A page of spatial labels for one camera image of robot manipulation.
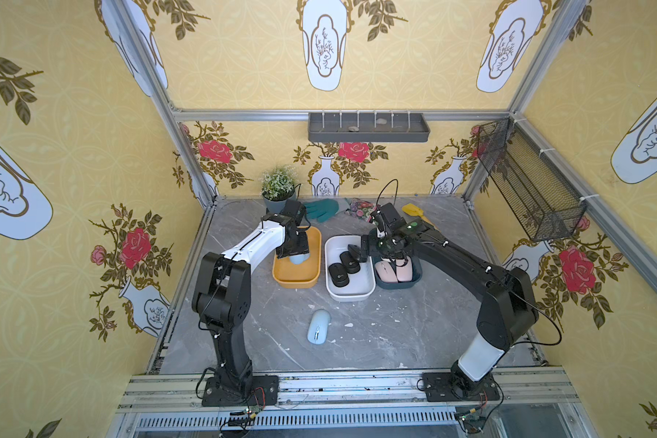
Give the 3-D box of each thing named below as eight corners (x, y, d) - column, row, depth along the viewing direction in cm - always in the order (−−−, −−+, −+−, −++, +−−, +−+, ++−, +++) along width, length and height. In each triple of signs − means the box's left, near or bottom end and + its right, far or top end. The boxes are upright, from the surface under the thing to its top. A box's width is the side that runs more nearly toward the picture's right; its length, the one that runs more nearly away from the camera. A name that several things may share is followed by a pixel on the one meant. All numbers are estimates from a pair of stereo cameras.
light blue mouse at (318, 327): (305, 341, 84) (305, 338, 82) (314, 311, 90) (314, 307, 88) (324, 346, 83) (324, 343, 81) (332, 315, 90) (332, 311, 87)
